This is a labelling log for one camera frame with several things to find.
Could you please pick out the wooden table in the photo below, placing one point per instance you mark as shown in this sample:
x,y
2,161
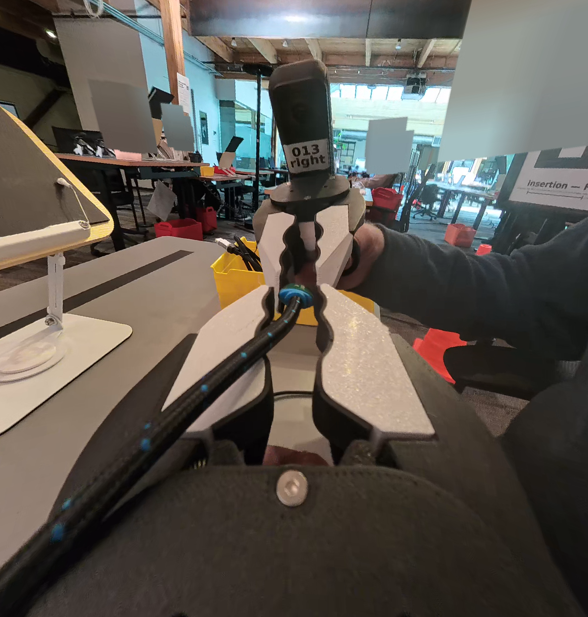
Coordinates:
x,y
130,160

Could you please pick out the person's right forearm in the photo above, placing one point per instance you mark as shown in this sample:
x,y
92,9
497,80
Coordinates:
x,y
487,284

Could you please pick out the grey panel with wooden rim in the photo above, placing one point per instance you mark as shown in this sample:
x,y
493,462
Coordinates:
x,y
24,183

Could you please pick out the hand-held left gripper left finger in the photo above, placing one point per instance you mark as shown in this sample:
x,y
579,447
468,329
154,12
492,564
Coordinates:
x,y
231,347

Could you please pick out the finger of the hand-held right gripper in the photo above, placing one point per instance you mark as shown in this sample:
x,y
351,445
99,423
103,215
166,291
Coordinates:
x,y
275,251
334,251

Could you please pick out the orange cone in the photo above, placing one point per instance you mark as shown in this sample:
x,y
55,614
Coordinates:
x,y
437,349

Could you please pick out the white sign board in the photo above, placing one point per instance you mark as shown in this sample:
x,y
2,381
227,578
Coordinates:
x,y
564,183

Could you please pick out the person's right hand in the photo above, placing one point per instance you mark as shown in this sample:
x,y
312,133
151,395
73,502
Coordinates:
x,y
369,253

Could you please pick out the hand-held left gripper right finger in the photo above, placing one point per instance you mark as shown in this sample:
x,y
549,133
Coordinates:
x,y
376,386

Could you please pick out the yellow plastic bin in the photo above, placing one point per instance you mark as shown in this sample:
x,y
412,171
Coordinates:
x,y
238,284

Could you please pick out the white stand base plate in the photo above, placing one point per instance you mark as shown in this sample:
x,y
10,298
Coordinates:
x,y
82,357

